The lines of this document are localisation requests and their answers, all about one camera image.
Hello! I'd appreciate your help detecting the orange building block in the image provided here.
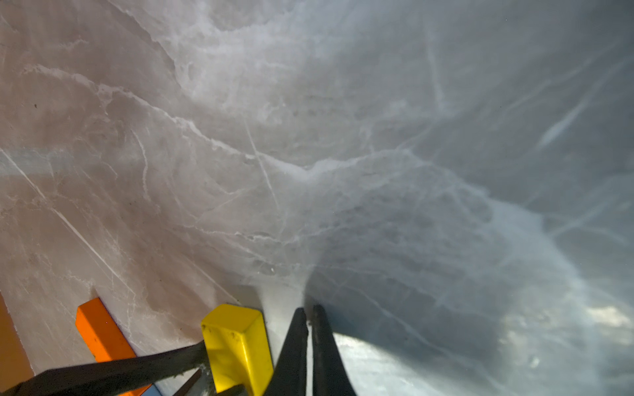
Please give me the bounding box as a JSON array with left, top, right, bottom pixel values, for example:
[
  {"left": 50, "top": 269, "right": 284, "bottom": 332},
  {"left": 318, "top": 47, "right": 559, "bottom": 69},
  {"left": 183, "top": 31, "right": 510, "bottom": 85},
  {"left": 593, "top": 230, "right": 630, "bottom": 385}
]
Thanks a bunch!
[{"left": 74, "top": 296, "right": 152, "bottom": 396}]

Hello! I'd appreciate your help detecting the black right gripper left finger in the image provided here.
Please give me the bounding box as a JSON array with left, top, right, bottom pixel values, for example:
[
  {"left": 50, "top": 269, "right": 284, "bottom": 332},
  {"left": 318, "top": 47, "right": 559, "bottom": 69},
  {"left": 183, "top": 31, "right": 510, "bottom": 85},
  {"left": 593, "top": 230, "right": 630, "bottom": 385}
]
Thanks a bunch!
[{"left": 264, "top": 308, "right": 309, "bottom": 396}]

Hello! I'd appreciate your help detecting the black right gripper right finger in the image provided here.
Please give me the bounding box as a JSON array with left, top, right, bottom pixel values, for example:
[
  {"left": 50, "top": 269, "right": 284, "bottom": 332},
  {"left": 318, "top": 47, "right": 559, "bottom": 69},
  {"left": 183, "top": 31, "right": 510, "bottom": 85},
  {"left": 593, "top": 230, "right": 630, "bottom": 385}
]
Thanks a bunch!
[{"left": 312, "top": 305, "right": 357, "bottom": 396}]

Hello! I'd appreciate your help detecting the yellow building block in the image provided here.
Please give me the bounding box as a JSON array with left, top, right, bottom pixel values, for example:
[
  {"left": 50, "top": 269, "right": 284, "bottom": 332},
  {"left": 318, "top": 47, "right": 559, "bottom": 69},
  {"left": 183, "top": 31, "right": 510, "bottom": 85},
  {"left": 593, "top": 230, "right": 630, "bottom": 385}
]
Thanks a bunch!
[{"left": 201, "top": 304, "right": 273, "bottom": 395}]

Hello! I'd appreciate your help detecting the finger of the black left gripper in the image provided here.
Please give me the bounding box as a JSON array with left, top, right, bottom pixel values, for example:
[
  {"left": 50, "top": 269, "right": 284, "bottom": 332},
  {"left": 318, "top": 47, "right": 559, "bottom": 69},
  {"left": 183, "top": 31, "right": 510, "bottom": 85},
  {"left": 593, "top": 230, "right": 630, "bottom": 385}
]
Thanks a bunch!
[
  {"left": 2, "top": 342, "right": 209, "bottom": 395},
  {"left": 174, "top": 367, "right": 248, "bottom": 396}
]

